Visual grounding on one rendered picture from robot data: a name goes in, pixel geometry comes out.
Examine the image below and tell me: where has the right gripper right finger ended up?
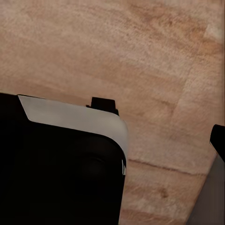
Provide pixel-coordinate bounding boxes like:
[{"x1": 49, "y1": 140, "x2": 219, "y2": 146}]
[{"x1": 210, "y1": 124, "x2": 225, "y2": 162}]

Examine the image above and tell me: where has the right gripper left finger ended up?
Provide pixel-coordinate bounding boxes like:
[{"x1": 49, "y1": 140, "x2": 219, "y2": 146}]
[{"x1": 0, "y1": 125, "x2": 24, "y2": 181}]

